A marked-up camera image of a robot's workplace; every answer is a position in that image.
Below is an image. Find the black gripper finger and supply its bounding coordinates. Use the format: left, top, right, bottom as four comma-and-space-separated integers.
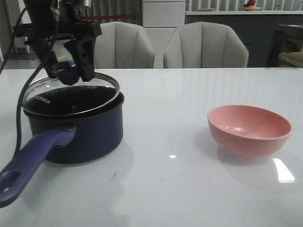
63, 36, 96, 82
29, 41, 58, 79

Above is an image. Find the black cable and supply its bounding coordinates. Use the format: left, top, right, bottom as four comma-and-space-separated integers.
0, 6, 59, 161

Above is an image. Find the red barrier belt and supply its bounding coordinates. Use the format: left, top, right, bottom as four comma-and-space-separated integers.
81, 14, 137, 20

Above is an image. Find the grey upholstered chair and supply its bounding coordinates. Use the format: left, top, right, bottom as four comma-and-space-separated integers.
94, 21, 155, 69
163, 22, 249, 69

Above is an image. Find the beige cushion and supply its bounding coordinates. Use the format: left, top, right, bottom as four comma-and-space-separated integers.
278, 52, 303, 68

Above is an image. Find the white cabinet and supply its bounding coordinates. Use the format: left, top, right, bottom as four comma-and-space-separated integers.
142, 0, 186, 28

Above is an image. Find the dark grey counter cabinet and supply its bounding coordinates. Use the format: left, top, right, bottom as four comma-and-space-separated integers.
185, 10, 303, 68

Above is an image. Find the right grey upholstered chair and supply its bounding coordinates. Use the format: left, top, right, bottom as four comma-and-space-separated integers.
163, 22, 249, 69

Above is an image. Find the left grey upholstered chair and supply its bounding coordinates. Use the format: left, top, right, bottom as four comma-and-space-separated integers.
94, 21, 155, 69

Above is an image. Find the dark armchair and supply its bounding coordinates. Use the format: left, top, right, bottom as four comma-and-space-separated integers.
266, 24, 303, 67

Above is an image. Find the pink plastic bowl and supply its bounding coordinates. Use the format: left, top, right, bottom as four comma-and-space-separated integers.
207, 105, 292, 158

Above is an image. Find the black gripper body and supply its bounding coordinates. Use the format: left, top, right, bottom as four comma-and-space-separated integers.
13, 0, 102, 39

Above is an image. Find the dark blue saucepan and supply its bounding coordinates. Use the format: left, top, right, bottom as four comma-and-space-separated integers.
0, 93, 125, 208

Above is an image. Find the fruit plate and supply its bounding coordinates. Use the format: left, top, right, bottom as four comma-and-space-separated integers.
242, 0, 262, 11

